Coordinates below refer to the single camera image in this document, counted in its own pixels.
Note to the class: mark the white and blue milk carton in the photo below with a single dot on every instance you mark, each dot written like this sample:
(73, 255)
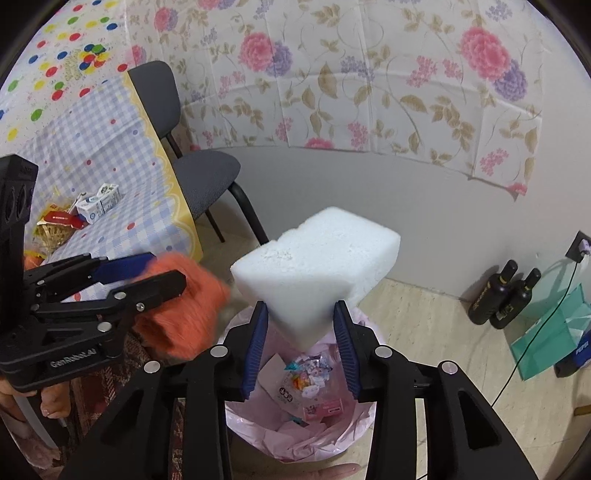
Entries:
(99, 203)

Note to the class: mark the balloon print wall sheet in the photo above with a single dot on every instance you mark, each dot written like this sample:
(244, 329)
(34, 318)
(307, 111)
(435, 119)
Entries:
(55, 50)

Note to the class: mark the grey office chair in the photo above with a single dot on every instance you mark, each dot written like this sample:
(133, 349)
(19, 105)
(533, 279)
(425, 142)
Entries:
(203, 184)

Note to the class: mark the wall socket with charger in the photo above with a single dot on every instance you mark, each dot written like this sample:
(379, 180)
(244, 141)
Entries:
(578, 247)

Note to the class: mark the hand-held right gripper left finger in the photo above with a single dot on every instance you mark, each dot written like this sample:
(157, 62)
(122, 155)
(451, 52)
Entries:
(254, 355)

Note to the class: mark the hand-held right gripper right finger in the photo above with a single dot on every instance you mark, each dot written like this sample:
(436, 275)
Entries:
(346, 355)

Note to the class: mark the black bottle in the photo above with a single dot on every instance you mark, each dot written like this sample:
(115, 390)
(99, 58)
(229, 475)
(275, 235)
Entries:
(515, 307)
(489, 297)

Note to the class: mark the blue printed box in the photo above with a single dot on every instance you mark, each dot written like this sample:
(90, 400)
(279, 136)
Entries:
(575, 355)

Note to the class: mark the teal paper bag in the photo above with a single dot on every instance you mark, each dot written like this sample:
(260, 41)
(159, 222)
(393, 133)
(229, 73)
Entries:
(549, 341)

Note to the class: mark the pink card packet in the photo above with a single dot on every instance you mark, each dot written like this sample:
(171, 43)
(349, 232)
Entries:
(323, 410)

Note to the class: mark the red and gold snack packet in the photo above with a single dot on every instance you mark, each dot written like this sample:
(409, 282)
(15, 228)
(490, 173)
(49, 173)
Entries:
(60, 218)

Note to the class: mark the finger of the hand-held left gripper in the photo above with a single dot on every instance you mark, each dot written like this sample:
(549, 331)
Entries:
(120, 266)
(157, 288)

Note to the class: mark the floral wall sheet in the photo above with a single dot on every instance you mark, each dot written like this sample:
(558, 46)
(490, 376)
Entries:
(369, 92)

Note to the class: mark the clear printed wrapper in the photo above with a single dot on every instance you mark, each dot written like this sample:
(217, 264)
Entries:
(281, 392)

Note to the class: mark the person's left hand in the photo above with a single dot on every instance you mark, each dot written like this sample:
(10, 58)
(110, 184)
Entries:
(51, 401)

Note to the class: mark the clear cartoon character packet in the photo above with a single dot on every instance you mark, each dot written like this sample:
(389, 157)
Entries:
(309, 376)

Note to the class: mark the orange fuzzy cloth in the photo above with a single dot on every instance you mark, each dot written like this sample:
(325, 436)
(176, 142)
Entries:
(184, 318)

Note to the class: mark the plastic lined trash bin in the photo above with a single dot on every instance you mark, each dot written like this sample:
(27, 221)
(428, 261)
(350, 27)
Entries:
(277, 438)

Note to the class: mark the white foam block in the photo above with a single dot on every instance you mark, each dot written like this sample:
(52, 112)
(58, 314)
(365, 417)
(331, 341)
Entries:
(314, 267)

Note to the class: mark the blue checkered dotted cloth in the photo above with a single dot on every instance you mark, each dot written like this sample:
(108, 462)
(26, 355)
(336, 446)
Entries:
(92, 152)

